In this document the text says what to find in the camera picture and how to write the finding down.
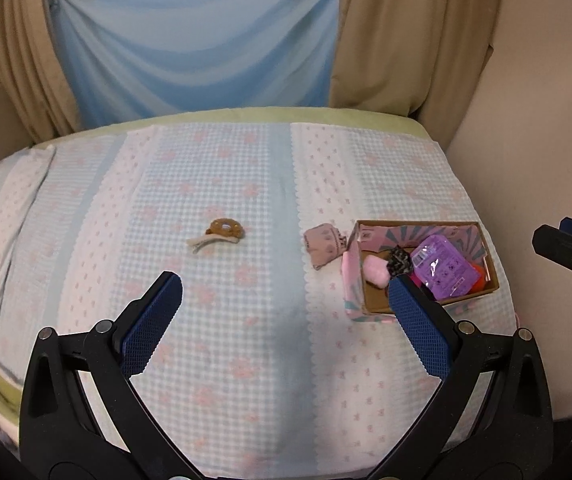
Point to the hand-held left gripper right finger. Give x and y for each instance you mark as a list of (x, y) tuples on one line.
[(418, 330)]

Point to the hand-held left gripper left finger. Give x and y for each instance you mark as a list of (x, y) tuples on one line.
[(151, 330)]

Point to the patterned cardboard box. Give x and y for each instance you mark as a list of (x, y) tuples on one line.
[(373, 292)]

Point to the purple plastic packet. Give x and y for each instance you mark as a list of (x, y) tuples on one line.
[(441, 265)]

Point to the black patterned soft item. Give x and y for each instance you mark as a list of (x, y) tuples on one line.
[(398, 260)]

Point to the pink fluffy soft item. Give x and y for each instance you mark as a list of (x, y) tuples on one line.
[(376, 270)]

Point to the orange soft toy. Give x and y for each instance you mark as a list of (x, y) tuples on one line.
[(481, 277)]

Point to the brown round hair clip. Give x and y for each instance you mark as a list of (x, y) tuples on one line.
[(223, 227)]

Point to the pink folded cloth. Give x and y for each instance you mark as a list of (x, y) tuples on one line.
[(323, 245)]

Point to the checked floral blanket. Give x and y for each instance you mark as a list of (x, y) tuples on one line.
[(246, 185)]

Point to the light green bed sheet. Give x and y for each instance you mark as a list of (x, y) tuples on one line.
[(266, 114)]

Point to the beige curtain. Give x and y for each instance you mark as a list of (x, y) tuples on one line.
[(21, 60), (406, 35)]

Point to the light blue cloth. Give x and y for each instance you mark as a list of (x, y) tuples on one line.
[(191, 45)]

